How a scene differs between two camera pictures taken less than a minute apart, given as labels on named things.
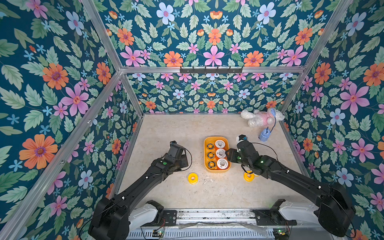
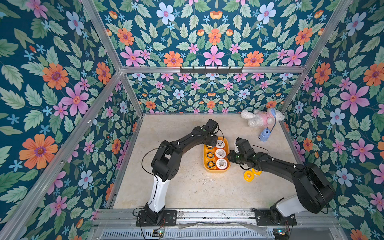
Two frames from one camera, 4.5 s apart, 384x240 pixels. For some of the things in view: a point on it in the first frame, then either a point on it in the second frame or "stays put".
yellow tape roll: x=248 y=179 stays put
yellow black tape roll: x=211 y=164 stays put
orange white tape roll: x=222 y=163 stays put
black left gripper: x=184 y=160 -> x=213 y=142
